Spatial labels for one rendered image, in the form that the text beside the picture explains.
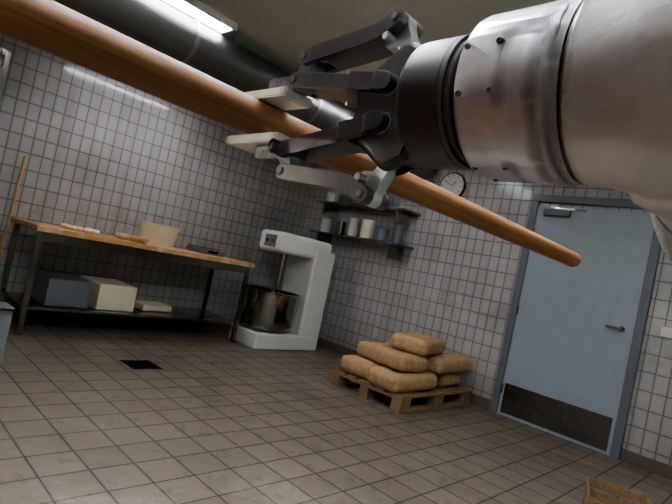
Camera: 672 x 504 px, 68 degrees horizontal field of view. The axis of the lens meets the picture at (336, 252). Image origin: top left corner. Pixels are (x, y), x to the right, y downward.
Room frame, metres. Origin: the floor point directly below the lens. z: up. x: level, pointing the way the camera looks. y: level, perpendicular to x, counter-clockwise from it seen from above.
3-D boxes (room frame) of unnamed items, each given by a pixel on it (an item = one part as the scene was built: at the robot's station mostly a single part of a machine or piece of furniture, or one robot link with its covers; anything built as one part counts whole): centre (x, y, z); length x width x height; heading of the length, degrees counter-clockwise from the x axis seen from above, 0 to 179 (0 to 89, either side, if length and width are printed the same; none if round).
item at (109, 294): (4.86, 2.09, 0.35); 0.50 x 0.36 x 0.24; 48
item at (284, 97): (0.42, 0.08, 1.21); 0.07 x 0.03 x 0.01; 46
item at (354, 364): (4.72, -0.55, 0.22); 0.62 x 0.36 x 0.15; 142
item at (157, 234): (5.22, 1.85, 1.01); 0.43 x 0.43 x 0.21
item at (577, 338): (4.48, -2.19, 1.08); 1.14 x 0.09 x 2.16; 46
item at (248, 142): (0.42, 0.08, 1.18); 0.07 x 0.03 x 0.01; 46
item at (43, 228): (5.06, 1.90, 0.45); 2.20 x 0.80 x 0.90; 136
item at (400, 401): (4.80, -0.90, 0.07); 1.20 x 0.80 x 0.14; 136
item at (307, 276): (5.93, 0.51, 0.66); 1.00 x 0.66 x 1.32; 136
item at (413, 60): (0.31, -0.03, 1.20); 0.09 x 0.07 x 0.08; 46
